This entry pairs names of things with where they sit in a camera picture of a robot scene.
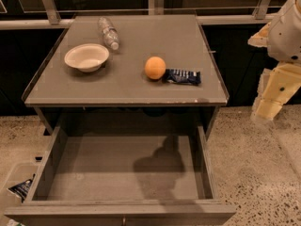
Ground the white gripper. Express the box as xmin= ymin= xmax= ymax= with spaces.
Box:
xmin=247 ymin=0 xmax=301 ymax=121

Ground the orange fruit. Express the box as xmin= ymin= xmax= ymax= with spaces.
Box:
xmin=144 ymin=56 xmax=166 ymax=80

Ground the grey cabinet with top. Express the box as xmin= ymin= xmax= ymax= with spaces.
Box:
xmin=23 ymin=15 xmax=229 ymax=131

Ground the open grey top drawer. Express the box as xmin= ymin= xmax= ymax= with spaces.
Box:
xmin=4 ymin=126 xmax=235 ymax=226

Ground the dark blue snack packet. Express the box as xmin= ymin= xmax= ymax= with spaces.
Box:
xmin=164 ymin=69 xmax=201 ymax=86

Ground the clear plastic water bottle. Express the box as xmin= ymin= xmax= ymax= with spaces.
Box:
xmin=98 ymin=17 xmax=119 ymax=51

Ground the white paper bowl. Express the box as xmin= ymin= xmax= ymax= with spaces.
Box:
xmin=64 ymin=43 xmax=109 ymax=73

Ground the metal window railing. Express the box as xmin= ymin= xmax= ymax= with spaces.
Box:
xmin=0 ymin=0 xmax=284 ymax=30

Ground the clear plastic floor bin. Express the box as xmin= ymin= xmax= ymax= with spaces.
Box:
xmin=0 ymin=162 xmax=40 ymax=226

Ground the blue snack bag in bin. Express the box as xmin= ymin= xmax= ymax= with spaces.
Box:
xmin=7 ymin=174 xmax=36 ymax=202

